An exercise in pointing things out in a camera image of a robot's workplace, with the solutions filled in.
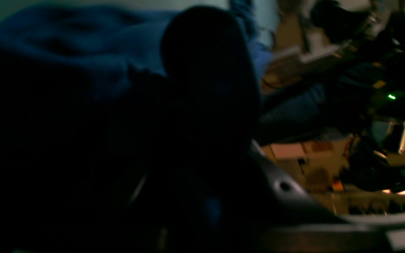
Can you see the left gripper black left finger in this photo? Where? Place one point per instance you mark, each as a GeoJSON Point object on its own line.
{"type": "Point", "coordinates": [72, 154]}

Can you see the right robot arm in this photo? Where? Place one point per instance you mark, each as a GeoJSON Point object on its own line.
{"type": "Point", "coordinates": [356, 92]}

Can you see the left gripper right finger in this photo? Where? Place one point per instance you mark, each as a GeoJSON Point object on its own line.
{"type": "Point", "coordinates": [230, 199]}

